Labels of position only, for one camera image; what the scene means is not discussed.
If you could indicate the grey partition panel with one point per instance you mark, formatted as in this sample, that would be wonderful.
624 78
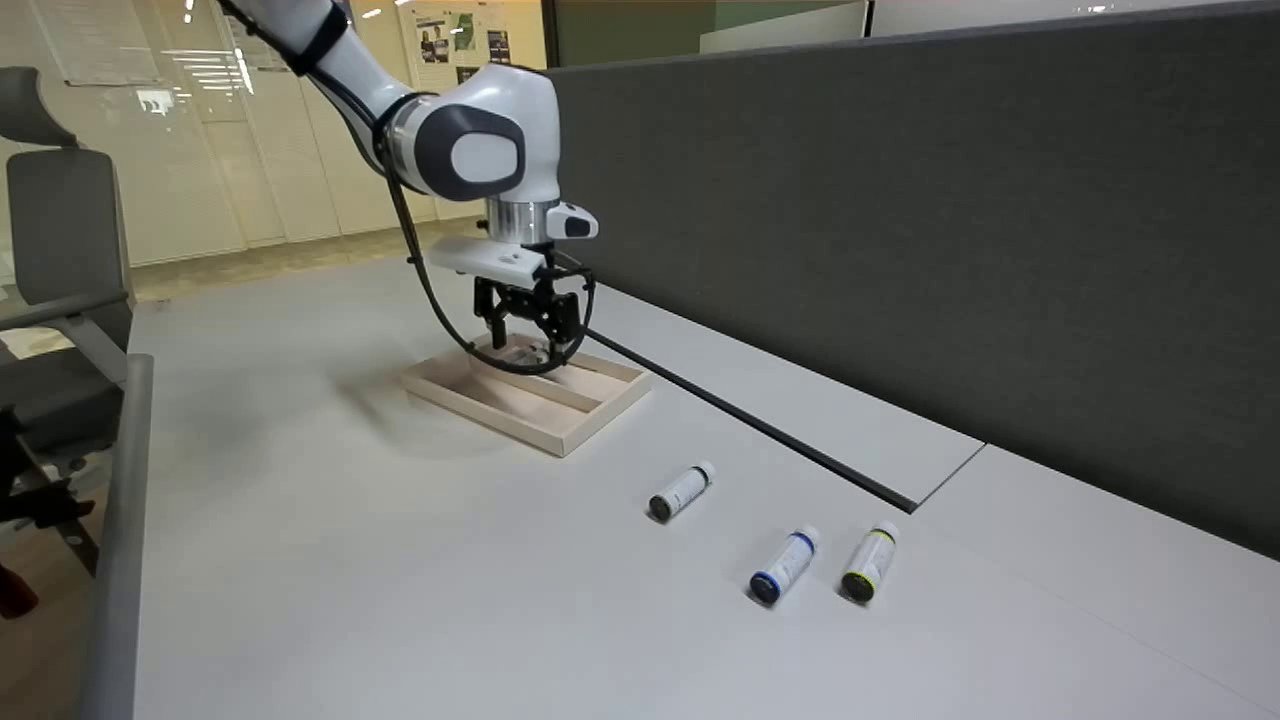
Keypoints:
1063 239

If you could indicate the battery with blue band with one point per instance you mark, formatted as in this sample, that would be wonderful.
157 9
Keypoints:
769 585

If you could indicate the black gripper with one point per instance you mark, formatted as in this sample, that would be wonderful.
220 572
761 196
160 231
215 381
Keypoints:
558 316

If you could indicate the light wooden divided tray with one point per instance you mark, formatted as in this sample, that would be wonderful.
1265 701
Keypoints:
548 414

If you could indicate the grey office chair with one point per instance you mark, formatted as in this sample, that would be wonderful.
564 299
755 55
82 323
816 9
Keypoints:
71 261

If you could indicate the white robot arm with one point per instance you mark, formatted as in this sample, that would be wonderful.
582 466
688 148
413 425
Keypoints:
489 138

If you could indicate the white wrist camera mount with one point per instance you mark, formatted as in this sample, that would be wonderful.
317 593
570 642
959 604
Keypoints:
514 240

